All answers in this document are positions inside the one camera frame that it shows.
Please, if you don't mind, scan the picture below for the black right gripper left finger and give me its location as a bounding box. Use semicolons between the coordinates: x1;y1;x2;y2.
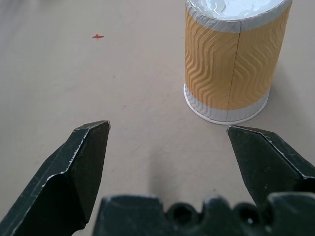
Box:
0;120;110;236

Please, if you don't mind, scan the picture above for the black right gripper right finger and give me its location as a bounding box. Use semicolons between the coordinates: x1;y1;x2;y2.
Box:
226;125;315;209

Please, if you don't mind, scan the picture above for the orange ribbed paper cup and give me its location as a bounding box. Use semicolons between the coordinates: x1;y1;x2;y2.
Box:
183;0;293;125

